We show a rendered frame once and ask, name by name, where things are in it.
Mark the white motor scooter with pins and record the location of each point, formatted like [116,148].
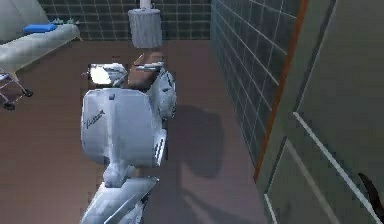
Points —
[116,130]

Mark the grey panelled room door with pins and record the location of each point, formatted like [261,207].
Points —
[330,133]

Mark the blue flat cloth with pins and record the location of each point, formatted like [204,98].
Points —
[40,28]

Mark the white post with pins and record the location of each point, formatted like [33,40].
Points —
[145,3]

